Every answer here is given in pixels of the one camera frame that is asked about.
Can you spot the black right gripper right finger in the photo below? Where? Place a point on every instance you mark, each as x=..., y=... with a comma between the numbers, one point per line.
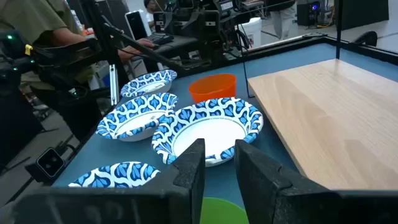
x=264, y=193

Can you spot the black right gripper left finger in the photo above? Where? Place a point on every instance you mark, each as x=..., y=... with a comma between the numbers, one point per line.
x=186, y=186

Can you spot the green plastic bowl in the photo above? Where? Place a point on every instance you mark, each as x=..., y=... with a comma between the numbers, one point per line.
x=222, y=213

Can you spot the blue patterned paper bowl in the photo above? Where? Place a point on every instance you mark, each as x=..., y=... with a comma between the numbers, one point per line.
x=149, y=84
x=136, y=119
x=118, y=175
x=208, y=133

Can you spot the red plastic bowl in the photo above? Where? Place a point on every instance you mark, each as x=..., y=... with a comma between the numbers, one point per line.
x=213, y=88

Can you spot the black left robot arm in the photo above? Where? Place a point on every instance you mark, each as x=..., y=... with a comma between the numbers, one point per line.
x=211, y=18

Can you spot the blue table mat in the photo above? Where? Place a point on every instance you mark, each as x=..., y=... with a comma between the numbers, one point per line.
x=99, y=152

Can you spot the white bucket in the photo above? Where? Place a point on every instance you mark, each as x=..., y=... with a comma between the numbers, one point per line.
x=250, y=31

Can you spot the black laptop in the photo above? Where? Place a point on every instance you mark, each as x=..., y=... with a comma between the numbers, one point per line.
x=136, y=25

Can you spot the person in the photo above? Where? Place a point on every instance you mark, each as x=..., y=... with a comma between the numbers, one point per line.
x=31, y=15
x=150, y=12
x=283, y=18

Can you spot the black computer tower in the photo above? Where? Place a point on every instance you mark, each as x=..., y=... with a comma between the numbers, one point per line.
x=309, y=14

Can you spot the black monitor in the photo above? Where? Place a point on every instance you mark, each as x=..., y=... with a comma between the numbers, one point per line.
x=363, y=12

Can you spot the wooden shelf with black frame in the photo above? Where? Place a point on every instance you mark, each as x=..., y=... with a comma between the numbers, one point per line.
x=335, y=118

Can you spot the silver aluminium bracket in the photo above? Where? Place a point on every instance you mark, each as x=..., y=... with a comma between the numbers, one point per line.
x=113, y=84

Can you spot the black table-level camera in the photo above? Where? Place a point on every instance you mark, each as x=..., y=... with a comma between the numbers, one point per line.
x=49, y=161

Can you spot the black aluminium table frame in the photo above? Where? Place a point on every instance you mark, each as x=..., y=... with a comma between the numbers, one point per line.
x=295, y=43

